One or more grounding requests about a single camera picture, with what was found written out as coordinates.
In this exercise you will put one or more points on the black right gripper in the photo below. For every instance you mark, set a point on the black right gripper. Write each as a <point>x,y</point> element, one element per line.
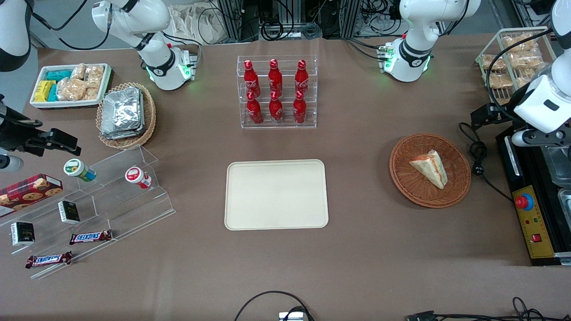
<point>13,136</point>

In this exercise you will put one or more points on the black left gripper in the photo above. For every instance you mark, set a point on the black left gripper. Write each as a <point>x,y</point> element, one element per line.
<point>496,113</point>

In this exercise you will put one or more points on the triangular sandwich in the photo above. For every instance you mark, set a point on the triangular sandwich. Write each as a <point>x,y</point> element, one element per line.
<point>430,167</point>

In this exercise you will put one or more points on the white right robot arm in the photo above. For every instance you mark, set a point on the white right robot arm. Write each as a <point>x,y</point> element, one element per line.
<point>134,20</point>

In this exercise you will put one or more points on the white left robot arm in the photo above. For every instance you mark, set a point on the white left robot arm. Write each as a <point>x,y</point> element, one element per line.
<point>419,26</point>

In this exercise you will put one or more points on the white rectangular snack tray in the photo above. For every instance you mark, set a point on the white rectangular snack tray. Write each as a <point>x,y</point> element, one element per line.
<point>107,73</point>

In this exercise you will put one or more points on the round brown wicker basket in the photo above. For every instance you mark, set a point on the round brown wicker basket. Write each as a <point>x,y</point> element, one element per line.
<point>415,187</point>

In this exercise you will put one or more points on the oval light wicker basket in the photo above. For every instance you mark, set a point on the oval light wicker basket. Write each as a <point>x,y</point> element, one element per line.
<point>149,120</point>

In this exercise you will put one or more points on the beige plastic tray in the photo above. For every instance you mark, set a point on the beige plastic tray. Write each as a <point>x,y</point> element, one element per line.
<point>275,195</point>

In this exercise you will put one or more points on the cup with green lid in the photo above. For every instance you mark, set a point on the cup with green lid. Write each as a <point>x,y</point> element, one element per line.
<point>78,169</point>

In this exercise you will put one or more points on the teal snack pack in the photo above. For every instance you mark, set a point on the teal snack pack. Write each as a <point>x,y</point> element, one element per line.
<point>53,92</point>
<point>59,75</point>

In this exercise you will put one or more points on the yellow snack pack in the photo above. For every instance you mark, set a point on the yellow snack pack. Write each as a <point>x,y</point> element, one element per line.
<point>43,91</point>

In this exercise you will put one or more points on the red cookie box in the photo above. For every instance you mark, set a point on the red cookie box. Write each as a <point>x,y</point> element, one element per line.
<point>29,191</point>

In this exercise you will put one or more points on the clear bag of rice crackers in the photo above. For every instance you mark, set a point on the clear bag of rice crackers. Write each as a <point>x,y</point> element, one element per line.
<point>78,71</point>
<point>94,76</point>
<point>71,89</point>
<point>91,93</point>

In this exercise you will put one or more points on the small black box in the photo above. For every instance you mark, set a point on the small black box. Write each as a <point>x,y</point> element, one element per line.
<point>22,233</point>
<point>69,212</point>

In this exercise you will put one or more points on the stack of silver foil packs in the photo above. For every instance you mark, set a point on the stack of silver foil packs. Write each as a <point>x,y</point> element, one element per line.
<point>121,113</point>

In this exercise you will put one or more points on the cup with red lid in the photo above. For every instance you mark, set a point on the cup with red lid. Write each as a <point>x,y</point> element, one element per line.
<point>136,176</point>

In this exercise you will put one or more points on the red emergency stop button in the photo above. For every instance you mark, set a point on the red emergency stop button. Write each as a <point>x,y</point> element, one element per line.
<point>524,202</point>

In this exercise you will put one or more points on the steel container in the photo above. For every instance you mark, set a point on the steel container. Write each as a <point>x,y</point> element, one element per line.
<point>561,167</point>
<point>565,203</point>

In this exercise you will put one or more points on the clear acrylic stepped shelf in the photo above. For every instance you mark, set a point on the clear acrylic stepped shelf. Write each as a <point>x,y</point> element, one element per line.
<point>129,205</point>

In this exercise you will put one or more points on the brown chocolate bar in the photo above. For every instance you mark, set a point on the brown chocolate bar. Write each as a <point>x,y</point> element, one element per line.
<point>90,237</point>
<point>49,259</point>

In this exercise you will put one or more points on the black machine with yellow panel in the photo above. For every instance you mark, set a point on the black machine with yellow panel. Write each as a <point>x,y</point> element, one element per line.
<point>535,223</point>

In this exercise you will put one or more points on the clear acrylic bottle rack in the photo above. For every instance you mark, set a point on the clear acrylic bottle rack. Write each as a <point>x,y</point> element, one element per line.
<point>312,120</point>

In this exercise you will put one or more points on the red cola bottle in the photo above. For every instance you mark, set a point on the red cola bottle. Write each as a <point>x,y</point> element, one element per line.
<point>302,79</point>
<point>254,111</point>
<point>251,82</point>
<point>299,110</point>
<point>276,110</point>
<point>275,79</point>

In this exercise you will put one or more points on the white cloth bag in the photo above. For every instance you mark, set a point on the white cloth bag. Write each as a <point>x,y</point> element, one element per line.
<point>196,24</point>

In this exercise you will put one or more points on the small silver device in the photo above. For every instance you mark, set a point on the small silver device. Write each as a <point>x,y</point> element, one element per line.
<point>292,316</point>

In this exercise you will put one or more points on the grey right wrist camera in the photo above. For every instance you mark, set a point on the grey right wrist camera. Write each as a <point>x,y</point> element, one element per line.
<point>10,163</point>

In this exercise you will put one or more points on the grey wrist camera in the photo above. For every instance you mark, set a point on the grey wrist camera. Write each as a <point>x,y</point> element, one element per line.
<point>535,137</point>
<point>10,163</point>

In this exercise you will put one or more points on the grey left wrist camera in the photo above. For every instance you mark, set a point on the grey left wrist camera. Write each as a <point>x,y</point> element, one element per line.
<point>535,137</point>

